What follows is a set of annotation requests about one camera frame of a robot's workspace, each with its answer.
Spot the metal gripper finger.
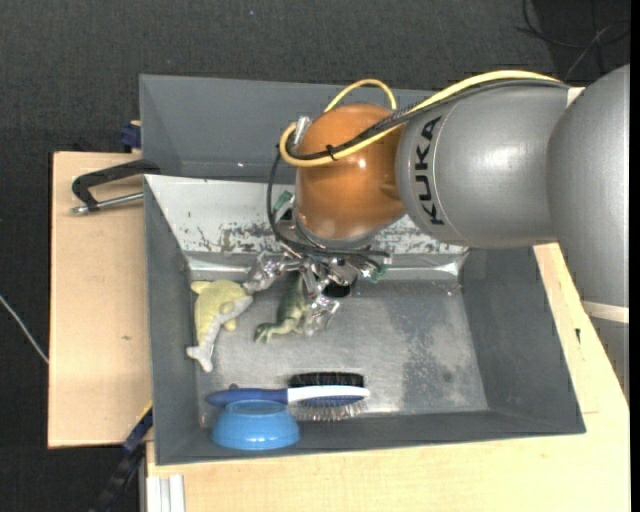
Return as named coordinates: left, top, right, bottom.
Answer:
left=242, top=253, right=284, bottom=297
left=298, top=271, right=342, bottom=337

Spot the pale cardboard board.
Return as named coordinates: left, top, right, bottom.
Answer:
left=46, top=150, right=154, bottom=450

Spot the pale yellow toy dolphin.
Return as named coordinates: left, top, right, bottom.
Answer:
left=186, top=278, right=255, bottom=374

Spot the blue and white brush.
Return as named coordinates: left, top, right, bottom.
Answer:
left=205, top=371, right=373, bottom=422

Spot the grey metal bin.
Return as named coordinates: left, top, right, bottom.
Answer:
left=138, top=73, right=588, bottom=467

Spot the blue bowl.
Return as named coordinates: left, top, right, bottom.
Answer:
left=209, top=399, right=303, bottom=452

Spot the green toy dinosaur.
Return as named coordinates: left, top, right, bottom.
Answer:
left=253, top=273, right=314, bottom=346

